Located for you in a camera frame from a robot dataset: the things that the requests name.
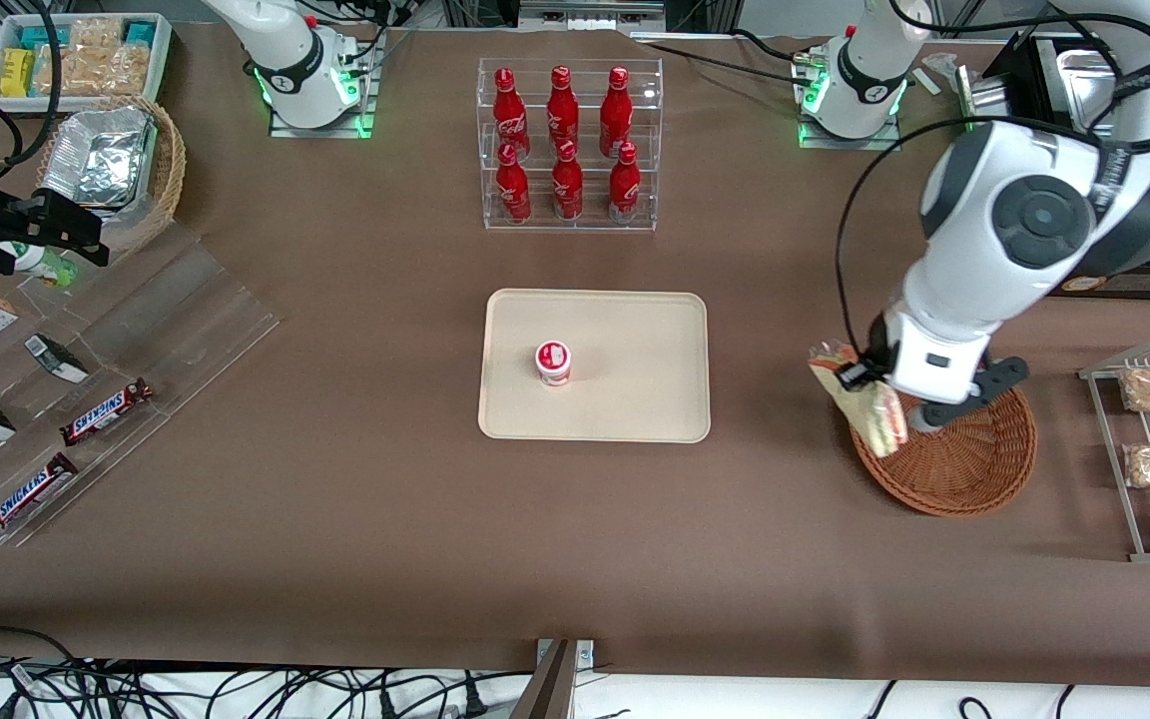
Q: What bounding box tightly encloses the brown table cover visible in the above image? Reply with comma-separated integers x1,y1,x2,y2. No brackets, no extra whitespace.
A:
0,20,1150,690

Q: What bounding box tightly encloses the aluminium foil container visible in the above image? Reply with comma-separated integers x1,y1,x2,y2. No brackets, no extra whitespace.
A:
40,106,158,210

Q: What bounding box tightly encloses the clear bagged biscuit snack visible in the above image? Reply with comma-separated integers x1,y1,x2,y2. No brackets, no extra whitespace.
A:
66,17,127,51
36,42,152,98

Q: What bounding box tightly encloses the yellow snack pack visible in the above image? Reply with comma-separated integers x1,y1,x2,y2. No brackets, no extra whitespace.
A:
0,47,37,99

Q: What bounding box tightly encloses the green white drink bottle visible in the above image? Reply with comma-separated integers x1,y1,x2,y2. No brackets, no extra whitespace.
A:
0,242,79,290

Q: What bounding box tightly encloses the white plastic bin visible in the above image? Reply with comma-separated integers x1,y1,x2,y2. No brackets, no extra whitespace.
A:
0,12,175,111

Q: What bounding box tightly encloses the red lidded yogurt cup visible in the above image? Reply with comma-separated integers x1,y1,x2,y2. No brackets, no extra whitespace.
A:
535,341,573,387

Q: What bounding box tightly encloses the clear plastic wrapper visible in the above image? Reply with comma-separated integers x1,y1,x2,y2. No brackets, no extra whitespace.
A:
916,50,973,97

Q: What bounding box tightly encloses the brown wicker basket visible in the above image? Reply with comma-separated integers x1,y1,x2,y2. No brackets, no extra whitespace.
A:
848,384,1038,518

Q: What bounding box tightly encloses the clear acrylic bottle rack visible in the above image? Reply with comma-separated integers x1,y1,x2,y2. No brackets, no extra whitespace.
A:
477,57,664,233

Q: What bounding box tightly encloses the triangle sandwich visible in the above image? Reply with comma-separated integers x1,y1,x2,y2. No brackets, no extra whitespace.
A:
808,341,909,459

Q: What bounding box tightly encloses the red cola bottle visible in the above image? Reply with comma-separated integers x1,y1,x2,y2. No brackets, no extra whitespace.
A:
599,66,634,156
551,140,585,222
608,141,642,224
546,65,581,151
495,143,533,225
492,67,532,161

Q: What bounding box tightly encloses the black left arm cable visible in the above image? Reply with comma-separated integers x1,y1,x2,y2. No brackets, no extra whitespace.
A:
835,115,1115,365

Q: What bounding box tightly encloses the aluminium table bracket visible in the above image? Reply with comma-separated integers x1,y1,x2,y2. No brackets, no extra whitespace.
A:
535,639,596,672

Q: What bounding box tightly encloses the black table cable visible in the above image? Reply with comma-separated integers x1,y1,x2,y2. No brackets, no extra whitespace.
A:
630,30,826,86

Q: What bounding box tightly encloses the cream plastic tray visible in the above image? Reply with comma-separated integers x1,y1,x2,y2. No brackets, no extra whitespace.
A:
477,289,712,443

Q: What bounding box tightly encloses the black looped cable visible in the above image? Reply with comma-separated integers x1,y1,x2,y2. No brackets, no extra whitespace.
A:
0,0,67,186

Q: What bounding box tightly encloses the light wicker basket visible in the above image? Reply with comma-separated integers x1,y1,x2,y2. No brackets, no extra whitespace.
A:
34,94,188,257

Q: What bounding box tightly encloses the black floor cable bundle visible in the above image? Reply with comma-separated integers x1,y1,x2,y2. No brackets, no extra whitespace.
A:
0,627,536,719

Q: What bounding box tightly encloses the aluminium background frame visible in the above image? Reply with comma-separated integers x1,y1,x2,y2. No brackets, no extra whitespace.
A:
440,0,736,36

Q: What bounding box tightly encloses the black sealing machine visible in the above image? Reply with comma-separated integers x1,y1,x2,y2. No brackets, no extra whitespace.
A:
964,30,1150,299

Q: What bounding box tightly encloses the clear acrylic display stand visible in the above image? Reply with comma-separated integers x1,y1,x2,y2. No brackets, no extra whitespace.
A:
0,218,283,547

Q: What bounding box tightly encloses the snickers chocolate bar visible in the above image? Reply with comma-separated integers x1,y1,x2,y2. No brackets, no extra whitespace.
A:
0,451,80,541
59,376,155,447

